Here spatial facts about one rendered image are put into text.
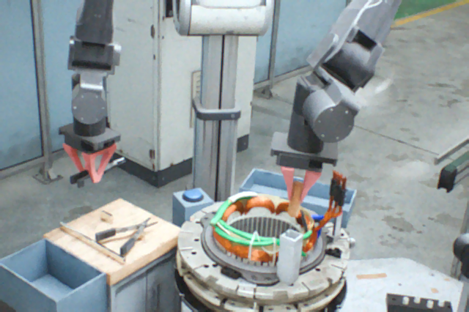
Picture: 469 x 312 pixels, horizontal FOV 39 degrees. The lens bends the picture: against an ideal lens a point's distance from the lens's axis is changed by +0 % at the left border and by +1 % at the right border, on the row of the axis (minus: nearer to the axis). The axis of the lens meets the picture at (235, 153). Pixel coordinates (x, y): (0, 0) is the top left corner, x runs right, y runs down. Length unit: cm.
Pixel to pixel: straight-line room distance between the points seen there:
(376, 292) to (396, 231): 183
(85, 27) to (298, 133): 39
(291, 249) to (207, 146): 59
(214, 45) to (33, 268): 64
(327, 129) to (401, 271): 94
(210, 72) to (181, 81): 196
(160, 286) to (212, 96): 49
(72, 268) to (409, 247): 235
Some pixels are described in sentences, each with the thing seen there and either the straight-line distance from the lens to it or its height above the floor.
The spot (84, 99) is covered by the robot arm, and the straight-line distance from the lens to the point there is 110.
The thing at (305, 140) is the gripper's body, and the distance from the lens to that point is 98.
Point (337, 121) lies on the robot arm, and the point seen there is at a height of 143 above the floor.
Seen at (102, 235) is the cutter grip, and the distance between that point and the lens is 126.
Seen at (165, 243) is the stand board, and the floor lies 106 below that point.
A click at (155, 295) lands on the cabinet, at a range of 133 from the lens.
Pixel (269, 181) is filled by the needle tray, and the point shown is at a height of 104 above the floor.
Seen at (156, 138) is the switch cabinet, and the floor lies 30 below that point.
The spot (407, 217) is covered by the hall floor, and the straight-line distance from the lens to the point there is 365.
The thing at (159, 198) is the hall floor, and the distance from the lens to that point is 358.
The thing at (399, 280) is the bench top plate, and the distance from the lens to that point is 175.
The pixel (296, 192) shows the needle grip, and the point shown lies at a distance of 105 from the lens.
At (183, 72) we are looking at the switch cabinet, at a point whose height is 65.
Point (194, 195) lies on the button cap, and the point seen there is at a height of 104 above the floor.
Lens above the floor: 177
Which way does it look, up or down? 25 degrees down
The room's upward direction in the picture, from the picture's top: 4 degrees clockwise
